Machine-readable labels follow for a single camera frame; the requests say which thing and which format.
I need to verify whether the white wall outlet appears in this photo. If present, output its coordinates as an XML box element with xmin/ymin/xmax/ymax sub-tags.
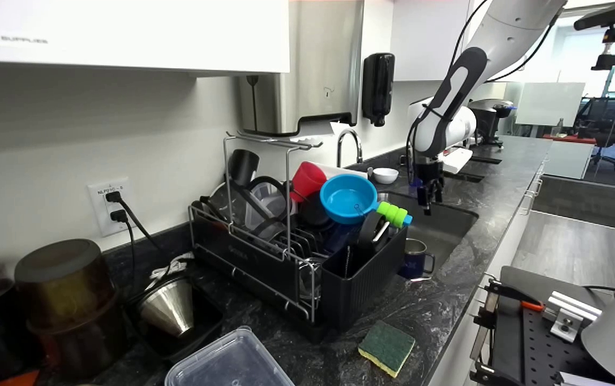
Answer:
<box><xmin>89</xmin><ymin>178</ymin><xmax>134</xmax><ymax>236</ymax></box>

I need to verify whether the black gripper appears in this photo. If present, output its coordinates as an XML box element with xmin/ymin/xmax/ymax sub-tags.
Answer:
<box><xmin>411</xmin><ymin>160</ymin><xmax>444</xmax><ymax>203</ymax></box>

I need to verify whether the black power cable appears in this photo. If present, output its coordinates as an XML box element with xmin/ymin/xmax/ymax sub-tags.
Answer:
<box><xmin>104</xmin><ymin>189</ymin><xmax>173</xmax><ymax>288</ymax></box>

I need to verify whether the black soap dispenser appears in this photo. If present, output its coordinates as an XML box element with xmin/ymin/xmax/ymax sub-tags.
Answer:
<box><xmin>363</xmin><ymin>51</ymin><xmax>395</xmax><ymax>126</ymax></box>

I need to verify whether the white small bowl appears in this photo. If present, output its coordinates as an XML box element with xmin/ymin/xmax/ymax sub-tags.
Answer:
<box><xmin>373</xmin><ymin>167</ymin><xmax>399</xmax><ymax>185</ymax></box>

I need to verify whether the blue funnel bowl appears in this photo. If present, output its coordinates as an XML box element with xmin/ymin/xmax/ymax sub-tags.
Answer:
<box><xmin>319</xmin><ymin>174</ymin><xmax>377</xmax><ymax>225</ymax></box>

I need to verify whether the black hanging cup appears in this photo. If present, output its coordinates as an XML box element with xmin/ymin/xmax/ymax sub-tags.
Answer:
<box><xmin>228</xmin><ymin>148</ymin><xmax>260</xmax><ymax>186</ymax></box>

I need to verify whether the steel paper towel dispenser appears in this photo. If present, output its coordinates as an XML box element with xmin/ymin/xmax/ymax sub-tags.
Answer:
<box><xmin>235</xmin><ymin>0</ymin><xmax>365</xmax><ymax>137</ymax></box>

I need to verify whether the chrome faucet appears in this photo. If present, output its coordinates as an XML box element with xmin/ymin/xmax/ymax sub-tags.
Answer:
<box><xmin>334</xmin><ymin>126</ymin><xmax>365</xmax><ymax>172</ymax></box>

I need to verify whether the black dish rack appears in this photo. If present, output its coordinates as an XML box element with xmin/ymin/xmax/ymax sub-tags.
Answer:
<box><xmin>190</xmin><ymin>135</ymin><xmax>410</xmax><ymax>326</ymax></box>

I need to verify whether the stainless steel sink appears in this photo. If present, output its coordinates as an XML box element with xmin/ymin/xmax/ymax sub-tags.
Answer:
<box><xmin>369</xmin><ymin>189</ymin><xmax>480</xmax><ymax>285</ymax></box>

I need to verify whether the dark brown pot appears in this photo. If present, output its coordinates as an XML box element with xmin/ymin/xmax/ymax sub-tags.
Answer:
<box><xmin>15</xmin><ymin>239</ymin><xmax>132</xmax><ymax>380</ymax></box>

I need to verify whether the clear plastic container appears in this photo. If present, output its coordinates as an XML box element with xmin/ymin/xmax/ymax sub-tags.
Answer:
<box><xmin>163</xmin><ymin>326</ymin><xmax>294</xmax><ymax>386</ymax></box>

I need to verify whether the steel cone dripper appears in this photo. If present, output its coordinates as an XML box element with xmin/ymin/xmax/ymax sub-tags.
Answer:
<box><xmin>139</xmin><ymin>279</ymin><xmax>196</xmax><ymax>337</ymax></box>

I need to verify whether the green yellow sponge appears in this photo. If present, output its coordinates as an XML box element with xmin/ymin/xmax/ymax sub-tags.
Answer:
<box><xmin>359</xmin><ymin>319</ymin><xmax>417</xmax><ymax>377</ymax></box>

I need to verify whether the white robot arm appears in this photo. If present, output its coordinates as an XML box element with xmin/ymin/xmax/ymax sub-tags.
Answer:
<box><xmin>406</xmin><ymin>0</ymin><xmax>567</xmax><ymax>209</ymax></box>

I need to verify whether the red cup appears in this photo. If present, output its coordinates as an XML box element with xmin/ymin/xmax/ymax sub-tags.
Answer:
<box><xmin>291</xmin><ymin>160</ymin><xmax>325</xmax><ymax>201</ymax></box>

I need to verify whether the blue steel mug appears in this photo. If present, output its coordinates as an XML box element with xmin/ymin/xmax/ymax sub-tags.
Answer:
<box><xmin>399</xmin><ymin>239</ymin><xmax>435</xmax><ymax>279</ymax></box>

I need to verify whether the green handled brush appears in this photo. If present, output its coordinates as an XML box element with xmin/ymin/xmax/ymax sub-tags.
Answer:
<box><xmin>377</xmin><ymin>201</ymin><xmax>414</xmax><ymax>228</ymax></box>

